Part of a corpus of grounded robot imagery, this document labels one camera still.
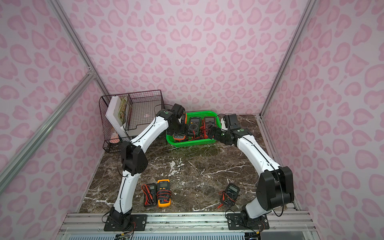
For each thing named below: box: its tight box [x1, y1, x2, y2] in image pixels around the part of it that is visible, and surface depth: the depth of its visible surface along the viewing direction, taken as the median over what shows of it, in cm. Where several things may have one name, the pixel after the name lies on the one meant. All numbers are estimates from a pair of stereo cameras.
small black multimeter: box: [141, 183, 157, 207], surface depth 81 cm
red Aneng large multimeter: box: [203, 116, 217, 139], surface depth 103 cm
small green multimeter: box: [218, 183, 240, 207], surface depth 80 cm
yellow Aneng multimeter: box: [156, 179, 172, 208], surface depth 80 cm
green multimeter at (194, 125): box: [188, 117, 201, 138], surface depth 105 cm
